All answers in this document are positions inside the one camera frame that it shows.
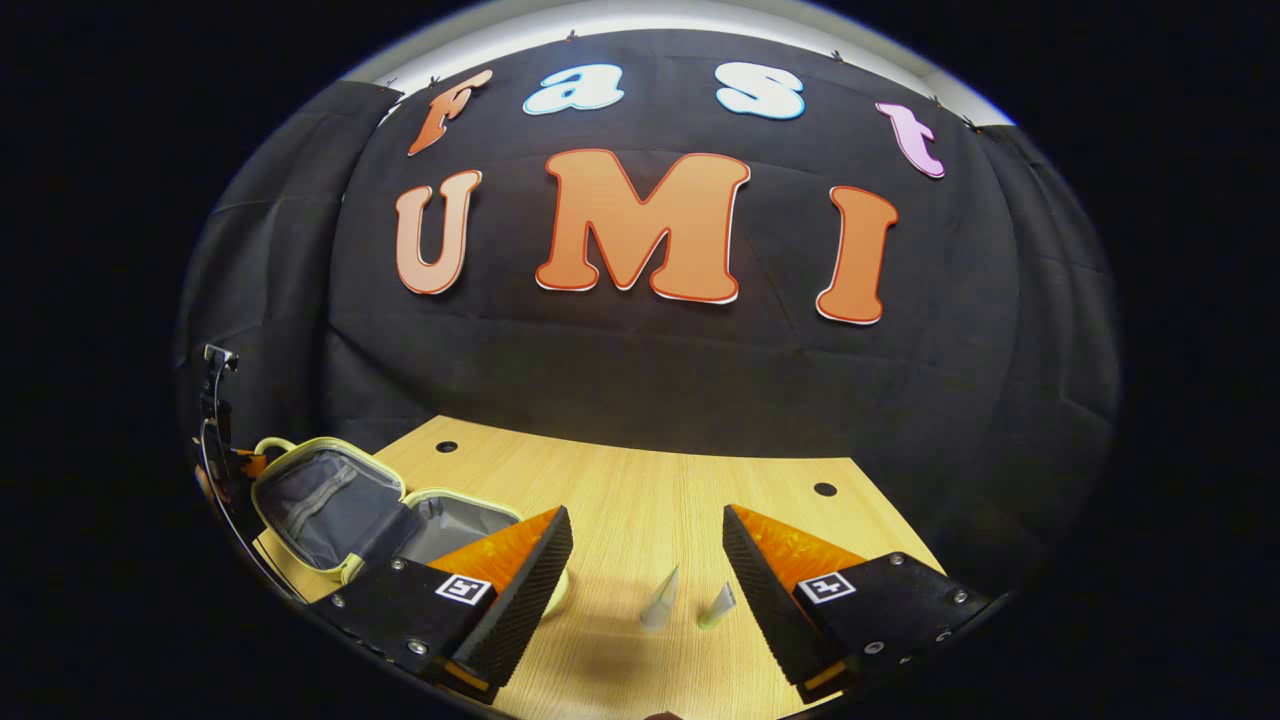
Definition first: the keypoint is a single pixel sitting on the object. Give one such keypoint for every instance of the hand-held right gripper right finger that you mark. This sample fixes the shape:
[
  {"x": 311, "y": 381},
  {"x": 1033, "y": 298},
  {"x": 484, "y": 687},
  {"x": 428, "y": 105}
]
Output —
[{"x": 770, "y": 610}]

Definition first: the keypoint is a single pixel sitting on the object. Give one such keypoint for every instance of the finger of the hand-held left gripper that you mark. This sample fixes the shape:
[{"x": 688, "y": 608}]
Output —
[{"x": 252, "y": 464}]

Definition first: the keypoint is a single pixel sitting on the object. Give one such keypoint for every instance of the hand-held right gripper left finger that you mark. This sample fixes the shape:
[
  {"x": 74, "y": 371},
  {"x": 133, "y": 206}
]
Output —
[{"x": 525, "y": 610}]

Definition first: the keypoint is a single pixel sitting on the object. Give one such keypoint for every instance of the white tube with green cap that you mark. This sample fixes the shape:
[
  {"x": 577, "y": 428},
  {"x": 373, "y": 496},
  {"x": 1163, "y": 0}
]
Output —
[{"x": 717, "y": 606}]

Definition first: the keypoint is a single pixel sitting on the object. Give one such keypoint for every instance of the cream yellow small suitcase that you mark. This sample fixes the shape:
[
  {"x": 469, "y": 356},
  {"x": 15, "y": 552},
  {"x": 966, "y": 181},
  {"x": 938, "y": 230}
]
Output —
[{"x": 330, "y": 500}]

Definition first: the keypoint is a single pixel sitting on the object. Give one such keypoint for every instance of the iridescent green skin care tube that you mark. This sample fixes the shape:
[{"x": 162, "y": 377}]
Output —
[{"x": 660, "y": 598}]

